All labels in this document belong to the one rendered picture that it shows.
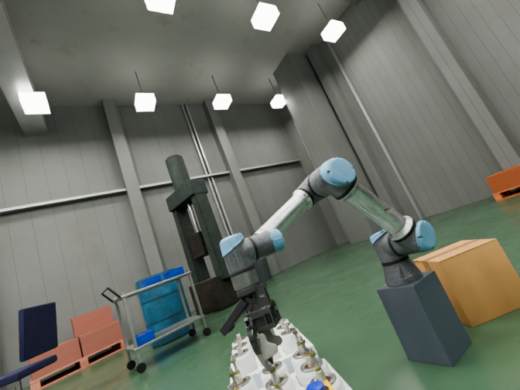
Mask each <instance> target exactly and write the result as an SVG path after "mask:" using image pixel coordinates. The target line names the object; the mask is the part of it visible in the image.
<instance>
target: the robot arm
mask: <svg viewBox="0 0 520 390"><path fill-rule="evenodd" d="M329 195H331V196H332V197H334V198H335V199H336V200H345V201H346V202H347V203H349V204H350V205H351V206H352V207H354V208H355V209H357V210H358V211H360V212H361V213H362V214H363V215H365V216H366V217H368V218H369V219H370V220H372V221H373V222H375V223H376V224H377V225H378V226H380V227H381V228H383V229H384V230H382V231H379V232H377V233H375V234H373V235H372V236H371V237H370V240H371V243H372V246H373V247H374V249H375V252H376V254H377V256H378V258H379V260H380V262H381V264H382V267H383V269H384V275H385V282H386V284H387V286H388V287H397V286H404V285H408V284H410V283H412V282H415V281H417V280H419V279H421V278H422V277H423V274H422V272H421V270H420V269H419V268H418V267H417V266H416V265H415V264H414V263H413V262H412V261H411V259H410V258H409V256H408V255H411V254H416V253H420V252H426V251H431V250H433V249H434V248H435V246H436V234H435V231H434V229H433V227H432V225H431V224H430V223H429V222H427V221H415V220H414V219H412V218H411V217H410V216H402V215H401V214H399V213H398V212H397V211H395V210H394V209H392V208H391V207H390V206H389V205H387V204H386V203H385V202H384V201H382V200H381V199H379V198H378V197H376V196H375V195H374V194H373V193H372V192H370V191H369V190H367V189H366V188H365V187H363V186H362V185H361V184H360V183H359V182H358V177H357V176H356V172H355V169H353V166H352V165H351V164H350V163H349V162H348V161H347V160H346V159H342V158H332V159H329V160H328V161H326V162H324V163H323V164H322V165H321V166H320V167H319V168H318V169H316V170H315V171H314V172H312V173H311V174H310V175H308V177H307V178H306V179H305V180H304V181H303V183H302V184H301V185H300V186H299V187H298V188H297V189H296V190H295V191H294V193H293V197H292V198H291V199H290V200H288V201H287V202H286V203H285V204H284V205H283V206H282V207H281V208H280V209H279V210H278V211H277V212H276V213H275V214H274V215H273V216H272V217H271V218H270V219H269V220H268V221H266V222H265V223H264V224H263V225H262V226H261V227H260V228H259V229H258V230H257V231H256V232H255V233H254V234H253V235H252V236H251V237H249V238H244V237H243V235H242V234H241V233H238V234H233V235H231V236H229V237H226V238H224V239H222V240H221V242H220V247H221V253H222V257H224V261H225V264H226V266H227V270H228V272H229V275H230V277H231V282H232V285H233V287H234V291H237V292H236V293H237V296H238V297H240V296H244V297H242V298H241V299H240V300H239V301H238V303H237V305H236V306H235V308H234V309H233V310H232V311H231V313H230V315H229V316H228V318H227V319H226V320H225V321H224V322H223V323H222V326H221V328H220V329H219V331H220V332H221V333H222V334H223V335H224V336H226V335H227V334H229V333H230V332H232V331H233V330H234V328H235V325H236V323H237V322H238V321H239V319H240V318H241V316H242V315H244V317H245V318H244V322H245V328H246V330H247V332H248V339H249V341H250V344H251V346H252V349H253V351H254V352H255V355H256V356H257V358H258V359H259V361H260V362H261V363H262V365H263V366H264V367H265V369H266V370H267V371H271V369H270V367H269V363H268V361H269V362H270V363H272V364H274V361H273V355H275V354H276V353H277V352H278V346H279V345H280V344H281V343H282V338H281V337H280V336H278V335H274V334H272V332H271V329H272V328H275V327H276V326H277V324H278V323H279V321H280V319H282V318H281V316H280V314H279V310H278V308H277V305H276V303H275V300H273V299H270V297H269V294H268V291H267V289H266V287H267V284H266V282H263V283H258V282H259V279H258V276H257V273H256V271H255V269H254V264H253V262H256V261H258V260H260V259H263V258H266V257H268V256H270V255H274V254H277V253H278V252H280V251H282V250H283V249H284V247H285V240H284V237H283V235H282V234H283V233H284V232H285V231H286V230H287V229H288V228H289V227H290V226H291V225H292V224H293V223H294V221H295V220H296V219H297V218H298V217H299V216H300V215H301V214H302V213H303V212H304V211H305V210H306V209H310V208H311V207H312V206H313V205H314V204H316V203H317V202H319V201H321V200H322V199H324V198H326V197H328V196H329ZM271 300H272V301H271ZM257 332H258V335H257ZM267 360H268V361H267Z"/></svg>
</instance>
